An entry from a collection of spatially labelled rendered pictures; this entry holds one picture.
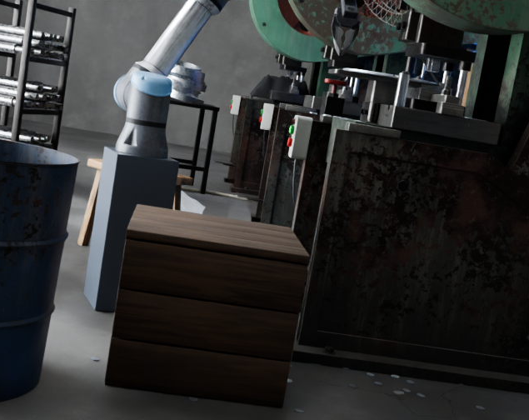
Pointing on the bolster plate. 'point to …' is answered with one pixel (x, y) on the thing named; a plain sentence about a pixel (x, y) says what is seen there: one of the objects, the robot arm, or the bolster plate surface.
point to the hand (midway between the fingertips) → (341, 52)
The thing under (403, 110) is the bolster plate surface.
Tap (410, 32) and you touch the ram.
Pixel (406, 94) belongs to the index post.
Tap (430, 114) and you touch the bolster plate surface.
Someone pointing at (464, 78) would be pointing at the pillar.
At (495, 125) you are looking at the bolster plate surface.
